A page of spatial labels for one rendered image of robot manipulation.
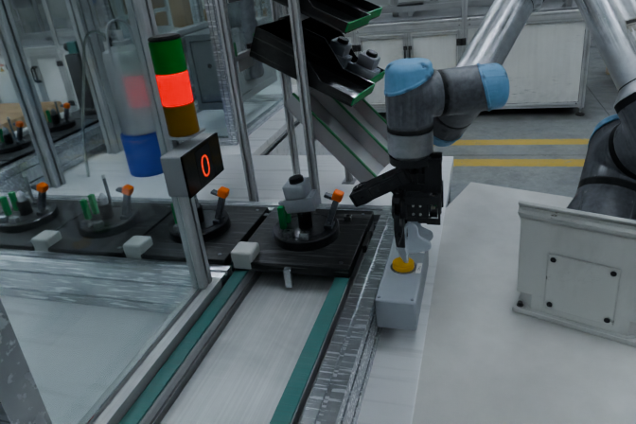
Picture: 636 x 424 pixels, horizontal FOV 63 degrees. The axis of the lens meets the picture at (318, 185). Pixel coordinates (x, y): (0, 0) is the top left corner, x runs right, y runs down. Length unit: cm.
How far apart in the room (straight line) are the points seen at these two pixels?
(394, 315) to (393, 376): 10
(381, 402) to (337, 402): 15
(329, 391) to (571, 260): 46
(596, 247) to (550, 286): 11
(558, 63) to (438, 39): 104
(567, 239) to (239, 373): 58
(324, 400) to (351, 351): 9
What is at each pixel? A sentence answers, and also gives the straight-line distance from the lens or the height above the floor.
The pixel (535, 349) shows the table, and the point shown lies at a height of 86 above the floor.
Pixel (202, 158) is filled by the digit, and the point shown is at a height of 122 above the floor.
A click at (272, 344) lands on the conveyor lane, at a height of 92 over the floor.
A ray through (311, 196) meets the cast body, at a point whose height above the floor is 107.
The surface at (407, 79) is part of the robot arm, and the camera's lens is 82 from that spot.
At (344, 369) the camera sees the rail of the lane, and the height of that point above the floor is 96.
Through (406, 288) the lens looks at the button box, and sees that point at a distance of 94.
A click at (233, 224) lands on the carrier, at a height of 97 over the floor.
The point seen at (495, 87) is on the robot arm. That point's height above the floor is 129.
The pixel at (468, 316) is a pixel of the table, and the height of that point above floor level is 86.
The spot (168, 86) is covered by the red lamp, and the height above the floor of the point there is 134.
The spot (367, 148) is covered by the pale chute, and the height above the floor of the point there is 104.
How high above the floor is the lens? 150
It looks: 23 degrees down
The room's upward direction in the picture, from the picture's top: 6 degrees counter-clockwise
